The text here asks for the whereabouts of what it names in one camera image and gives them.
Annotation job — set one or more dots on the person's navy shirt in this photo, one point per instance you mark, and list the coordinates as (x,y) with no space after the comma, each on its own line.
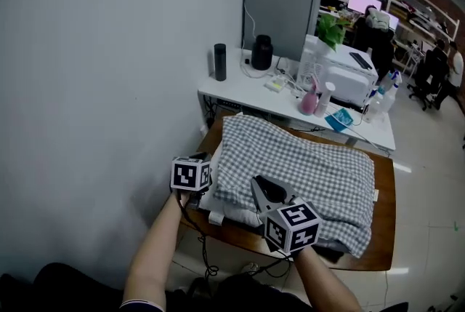
(254,296)

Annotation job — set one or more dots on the clear water bottle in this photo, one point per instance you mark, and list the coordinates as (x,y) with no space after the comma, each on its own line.
(372,108)

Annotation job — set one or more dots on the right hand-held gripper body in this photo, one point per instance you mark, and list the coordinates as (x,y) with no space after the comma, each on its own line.
(278,230)

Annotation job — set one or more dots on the person's left forearm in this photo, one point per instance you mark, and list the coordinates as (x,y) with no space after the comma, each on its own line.
(152,259)

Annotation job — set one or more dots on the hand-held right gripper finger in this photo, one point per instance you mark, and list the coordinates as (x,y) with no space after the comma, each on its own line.
(287,190)
(257,194)

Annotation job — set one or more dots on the person's right forearm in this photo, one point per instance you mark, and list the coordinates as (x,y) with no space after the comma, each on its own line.
(327,281)

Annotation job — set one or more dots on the grey cabinet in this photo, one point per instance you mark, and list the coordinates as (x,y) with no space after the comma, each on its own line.
(279,5)

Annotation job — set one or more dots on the light grey garment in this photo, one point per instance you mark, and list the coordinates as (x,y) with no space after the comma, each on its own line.
(378,17)

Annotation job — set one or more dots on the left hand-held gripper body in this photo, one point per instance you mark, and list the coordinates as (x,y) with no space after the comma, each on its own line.
(185,176)

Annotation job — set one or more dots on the dark brown jar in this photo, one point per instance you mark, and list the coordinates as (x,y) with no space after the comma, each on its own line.
(261,52)

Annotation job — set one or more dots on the pink spray bottle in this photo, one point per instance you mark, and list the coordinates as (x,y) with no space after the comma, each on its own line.
(309,101)

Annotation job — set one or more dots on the white power strip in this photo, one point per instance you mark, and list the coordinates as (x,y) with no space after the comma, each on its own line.
(275,84)

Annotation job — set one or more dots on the black phone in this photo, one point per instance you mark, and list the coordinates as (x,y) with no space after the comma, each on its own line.
(361,60)

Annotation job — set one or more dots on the brown wooden table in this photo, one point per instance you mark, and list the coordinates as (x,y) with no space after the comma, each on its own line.
(383,230)

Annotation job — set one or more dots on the pink lit monitor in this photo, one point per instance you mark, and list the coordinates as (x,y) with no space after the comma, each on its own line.
(363,1)

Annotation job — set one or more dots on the slim white spray bottle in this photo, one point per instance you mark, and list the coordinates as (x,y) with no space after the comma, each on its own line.
(323,103)

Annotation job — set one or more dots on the black thermos bottle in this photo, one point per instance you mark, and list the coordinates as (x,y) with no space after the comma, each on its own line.
(220,61)

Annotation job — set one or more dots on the white desk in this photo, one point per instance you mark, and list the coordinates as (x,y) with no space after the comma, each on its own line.
(247,92)

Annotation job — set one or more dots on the clear spray bottle blue trigger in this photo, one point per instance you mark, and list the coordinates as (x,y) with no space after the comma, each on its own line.
(392,96)

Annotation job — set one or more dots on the white cushion pad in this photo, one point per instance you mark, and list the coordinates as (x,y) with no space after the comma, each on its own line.
(210,194)

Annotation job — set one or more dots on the green potted plant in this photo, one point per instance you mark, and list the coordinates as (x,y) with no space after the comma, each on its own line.
(332,30)

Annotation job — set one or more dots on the clear bottle blue cap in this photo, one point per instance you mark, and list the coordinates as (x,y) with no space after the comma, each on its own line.
(386,79)

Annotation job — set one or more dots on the white microwave oven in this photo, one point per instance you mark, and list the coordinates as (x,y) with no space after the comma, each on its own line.
(345,85)

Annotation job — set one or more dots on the small lit monitor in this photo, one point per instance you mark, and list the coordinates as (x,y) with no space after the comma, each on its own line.
(393,21)

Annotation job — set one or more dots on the blue packet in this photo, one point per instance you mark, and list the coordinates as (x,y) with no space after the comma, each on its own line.
(339,119)

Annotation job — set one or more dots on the grey checked cloth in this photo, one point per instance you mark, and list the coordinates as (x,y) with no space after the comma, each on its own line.
(290,165)

